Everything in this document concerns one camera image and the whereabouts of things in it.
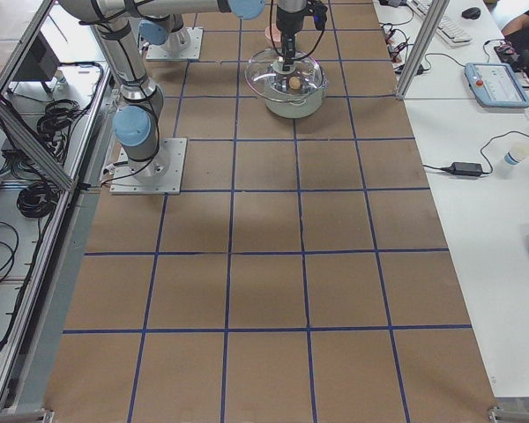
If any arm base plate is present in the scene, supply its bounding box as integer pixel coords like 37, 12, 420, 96
109, 138, 188, 195
142, 26, 204, 62

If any black power adapter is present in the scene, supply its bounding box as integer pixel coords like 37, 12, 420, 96
440, 162, 485, 177

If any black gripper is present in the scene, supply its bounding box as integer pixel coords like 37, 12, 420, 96
280, 32, 296, 72

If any aluminium frame post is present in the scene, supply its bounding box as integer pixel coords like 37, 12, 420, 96
395, 0, 450, 100

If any glass pot lid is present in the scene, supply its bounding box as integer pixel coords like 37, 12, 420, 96
244, 48, 327, 104

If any blue teach pendant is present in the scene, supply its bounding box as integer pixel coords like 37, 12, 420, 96
464, 63, 529, 108

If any paper cup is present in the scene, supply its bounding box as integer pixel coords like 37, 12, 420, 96
503, 142, 529, 167

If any pink bowl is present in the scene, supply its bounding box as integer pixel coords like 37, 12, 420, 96
264, 24, 281, 43

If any beige egg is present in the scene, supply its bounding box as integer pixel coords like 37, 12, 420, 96
289, 77, 302, 90

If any white keyboard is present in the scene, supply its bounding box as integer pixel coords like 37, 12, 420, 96
407, 0, 473, 48

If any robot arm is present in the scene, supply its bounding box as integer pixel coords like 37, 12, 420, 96
61, 1, 327, 184
138, 14, 190, 54

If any black computer mouse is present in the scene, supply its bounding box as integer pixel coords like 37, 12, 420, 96
461, 7, 481, 20

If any pale green steel pot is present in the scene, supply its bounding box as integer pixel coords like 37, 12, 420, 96
263, 58, 328, 119

